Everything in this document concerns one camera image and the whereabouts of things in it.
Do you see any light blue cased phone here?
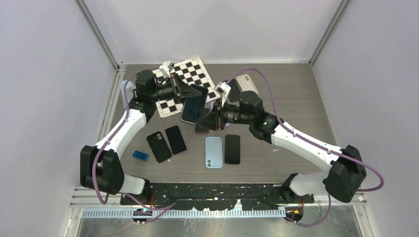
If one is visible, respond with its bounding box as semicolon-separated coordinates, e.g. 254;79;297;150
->
205;137;223;168

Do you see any blue toy brick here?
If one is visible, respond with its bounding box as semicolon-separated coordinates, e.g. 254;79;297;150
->
132;151;149;161

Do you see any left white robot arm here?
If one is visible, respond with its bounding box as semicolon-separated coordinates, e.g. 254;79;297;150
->
80;70;202;204

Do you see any dark phone from lilac case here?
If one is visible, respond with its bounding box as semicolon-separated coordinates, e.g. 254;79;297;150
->
195;108;210;134

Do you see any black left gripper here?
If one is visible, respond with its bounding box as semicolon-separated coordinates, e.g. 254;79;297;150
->
151;74;203;105

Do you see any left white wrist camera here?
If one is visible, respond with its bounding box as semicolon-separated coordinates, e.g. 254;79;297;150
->
159;60;174;78

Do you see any purple edged phone from case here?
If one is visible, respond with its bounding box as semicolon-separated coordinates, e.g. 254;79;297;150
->
165;125;187;155

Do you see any black white chessboard mat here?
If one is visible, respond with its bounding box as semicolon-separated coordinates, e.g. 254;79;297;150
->
156;56;220;118

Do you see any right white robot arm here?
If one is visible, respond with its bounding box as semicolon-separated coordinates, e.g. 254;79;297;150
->
198;91;366;203

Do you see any black phone from blue case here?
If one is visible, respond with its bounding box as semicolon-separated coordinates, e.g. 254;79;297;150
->
224;134;241;165

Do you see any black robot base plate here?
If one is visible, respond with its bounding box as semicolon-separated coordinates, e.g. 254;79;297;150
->
120;183;314;211

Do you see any beige phone case with ring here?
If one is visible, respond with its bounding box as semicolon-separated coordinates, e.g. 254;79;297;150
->
235;74;258;94

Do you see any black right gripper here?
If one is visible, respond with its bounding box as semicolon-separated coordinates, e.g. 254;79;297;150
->
197;99;252;132

